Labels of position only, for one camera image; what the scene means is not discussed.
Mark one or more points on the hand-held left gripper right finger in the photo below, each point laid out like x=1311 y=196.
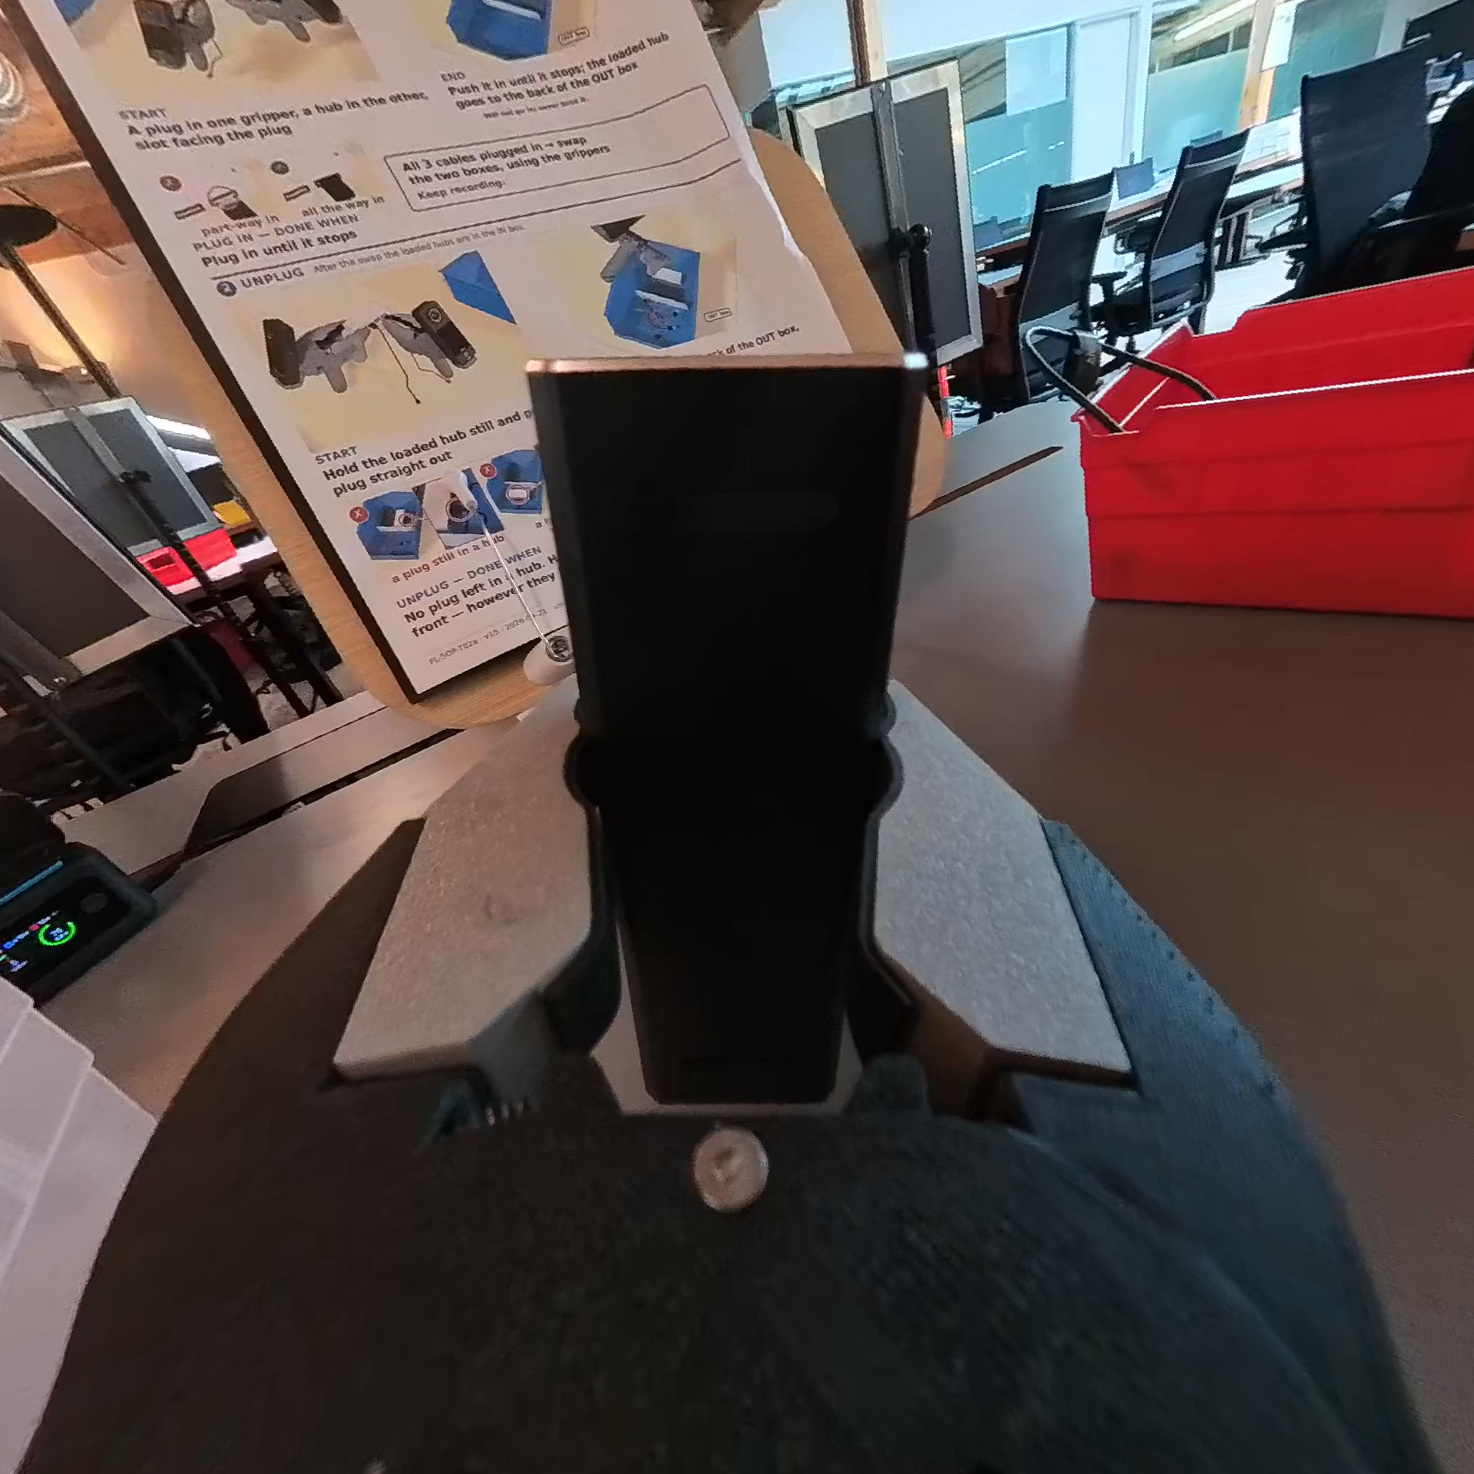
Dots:
x=990 y=922

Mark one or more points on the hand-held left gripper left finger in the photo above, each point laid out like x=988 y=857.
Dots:
x=483 y=899

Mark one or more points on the black usb hub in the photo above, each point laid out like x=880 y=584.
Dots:
x=737 y=692

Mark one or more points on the red plastic bin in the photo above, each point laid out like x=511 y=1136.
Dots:
x=1267 y=519

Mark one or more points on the white stand base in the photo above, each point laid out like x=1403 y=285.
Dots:
x=550 y=666

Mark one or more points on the black power bank with display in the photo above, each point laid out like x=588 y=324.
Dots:
x=69 y=922

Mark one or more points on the small red bin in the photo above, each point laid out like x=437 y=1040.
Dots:
x=185 y=561

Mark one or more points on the clear plastic box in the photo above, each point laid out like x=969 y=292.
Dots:
x=46 y=1152

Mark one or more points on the large grey framed screen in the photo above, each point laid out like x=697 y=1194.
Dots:
x=46 y=577

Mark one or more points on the grey tablet screen on stand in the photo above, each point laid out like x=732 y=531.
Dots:
x=104 y=473

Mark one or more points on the black office chair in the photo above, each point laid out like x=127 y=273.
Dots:
x=1445 y=196
x=1197 y=196
x=1066 y=266
x=1366 y=150

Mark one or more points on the printed instruction sheet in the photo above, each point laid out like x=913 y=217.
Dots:
x=460 y=231

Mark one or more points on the wooden board stand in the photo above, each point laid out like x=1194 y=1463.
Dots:
x=806 y=231

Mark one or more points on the grey framed panel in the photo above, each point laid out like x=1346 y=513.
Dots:
x=852 y=196

